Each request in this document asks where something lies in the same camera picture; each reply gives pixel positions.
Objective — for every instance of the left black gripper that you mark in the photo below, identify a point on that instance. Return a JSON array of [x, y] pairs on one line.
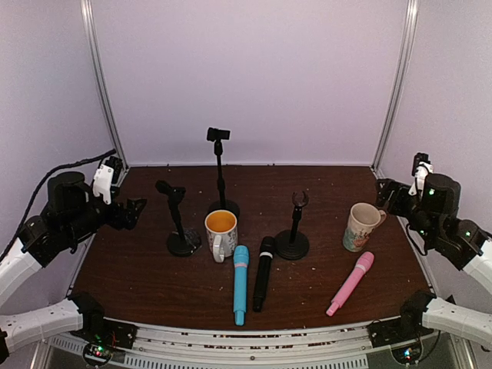
[[118, 214]]

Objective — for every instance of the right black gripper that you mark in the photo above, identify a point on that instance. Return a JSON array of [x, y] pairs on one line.
[[394, 197]]

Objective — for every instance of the short stand with taped base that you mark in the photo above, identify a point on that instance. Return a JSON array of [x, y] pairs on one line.
[[183, 242]]

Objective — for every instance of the pink toy microphone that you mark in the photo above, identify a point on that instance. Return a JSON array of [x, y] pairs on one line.
[[362, 266]]

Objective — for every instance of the short stand with clip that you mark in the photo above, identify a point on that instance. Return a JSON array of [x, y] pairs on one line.
[[291, 244]]

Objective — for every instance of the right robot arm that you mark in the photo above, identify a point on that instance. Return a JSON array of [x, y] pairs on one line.
[[432, 213]]

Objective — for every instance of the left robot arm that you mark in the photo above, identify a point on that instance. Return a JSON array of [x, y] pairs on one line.
[[72, 214]]

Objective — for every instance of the tall black phone stand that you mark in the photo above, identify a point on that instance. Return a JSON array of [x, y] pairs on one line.
[[217, 136]]

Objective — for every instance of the floral ceramic mug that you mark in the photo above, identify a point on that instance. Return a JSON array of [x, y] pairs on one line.
[[363, 219]]

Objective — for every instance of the white mug orange inside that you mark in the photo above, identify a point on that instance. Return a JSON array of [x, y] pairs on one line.
[[222, 234]]

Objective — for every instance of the blue toy microphone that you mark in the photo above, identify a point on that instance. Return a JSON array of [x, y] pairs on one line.
[[241, 262]]

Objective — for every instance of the black wireless microphone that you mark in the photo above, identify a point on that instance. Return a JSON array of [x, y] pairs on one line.
[[267, 251]]

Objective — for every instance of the front aluminium rail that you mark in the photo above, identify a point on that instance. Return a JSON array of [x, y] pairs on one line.
[[342, 346]]

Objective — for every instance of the right aluminium frame post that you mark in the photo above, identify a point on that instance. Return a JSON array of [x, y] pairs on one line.
[[403, 62]]

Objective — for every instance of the aluminium frame post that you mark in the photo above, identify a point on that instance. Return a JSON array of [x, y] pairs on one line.
[[403, 62], [91, 35]]

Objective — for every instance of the left aluminium frame post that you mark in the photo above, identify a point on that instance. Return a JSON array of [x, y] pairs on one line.
[[91, 35]]

